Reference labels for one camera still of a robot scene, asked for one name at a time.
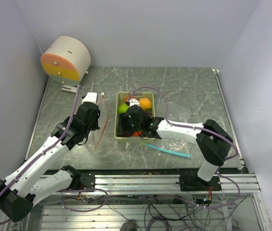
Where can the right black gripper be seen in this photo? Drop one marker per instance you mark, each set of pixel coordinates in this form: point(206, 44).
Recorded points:
point(124, 118)

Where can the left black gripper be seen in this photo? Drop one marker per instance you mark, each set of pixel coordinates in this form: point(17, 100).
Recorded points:
point(95, 125)

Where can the aluminium rail frame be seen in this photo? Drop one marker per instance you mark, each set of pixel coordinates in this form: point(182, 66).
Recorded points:
point(151, 200)

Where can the small red-orange fruit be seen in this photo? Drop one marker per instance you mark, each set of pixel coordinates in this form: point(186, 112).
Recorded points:
point(137, 134)

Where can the cylindrical drawer box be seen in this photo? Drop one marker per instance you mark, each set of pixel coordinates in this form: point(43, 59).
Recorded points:
point(66, 61)

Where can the green apple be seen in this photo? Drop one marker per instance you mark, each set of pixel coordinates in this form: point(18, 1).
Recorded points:
point(123, 108)

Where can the small silver metal bracket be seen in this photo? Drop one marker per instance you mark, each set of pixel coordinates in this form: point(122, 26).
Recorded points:
point(69, 89)

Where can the white corner clip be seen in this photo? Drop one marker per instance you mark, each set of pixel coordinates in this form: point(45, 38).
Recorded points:
point(216, 71)

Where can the yellow-green perforated plastic basket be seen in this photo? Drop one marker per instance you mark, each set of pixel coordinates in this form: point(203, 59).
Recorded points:
point(120, 99)

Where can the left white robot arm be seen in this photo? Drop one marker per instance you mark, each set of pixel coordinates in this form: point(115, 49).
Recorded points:
point(22, 190)

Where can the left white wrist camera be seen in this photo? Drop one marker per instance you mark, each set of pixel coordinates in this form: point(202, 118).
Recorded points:
point(91, 97)

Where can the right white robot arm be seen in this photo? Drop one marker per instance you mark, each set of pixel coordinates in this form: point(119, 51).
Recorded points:
point(212, 140)

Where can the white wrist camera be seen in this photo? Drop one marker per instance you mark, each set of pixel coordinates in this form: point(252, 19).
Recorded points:
point(91, 97)
point(132, 102)

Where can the red-zipper clear bag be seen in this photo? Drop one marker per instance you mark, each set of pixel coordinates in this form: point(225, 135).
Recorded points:
point(102, 121)

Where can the blue-zipper clear bag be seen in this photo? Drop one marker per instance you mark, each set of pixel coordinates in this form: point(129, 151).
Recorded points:
point(173, 147)

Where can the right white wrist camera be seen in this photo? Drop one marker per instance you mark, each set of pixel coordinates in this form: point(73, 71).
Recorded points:
point(132, 102)

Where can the yellow-orange peach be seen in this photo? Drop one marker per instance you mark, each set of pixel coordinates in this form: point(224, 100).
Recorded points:
point(145, 103)

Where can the orange fruit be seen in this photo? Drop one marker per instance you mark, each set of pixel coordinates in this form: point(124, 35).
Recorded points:
point(128, 99)

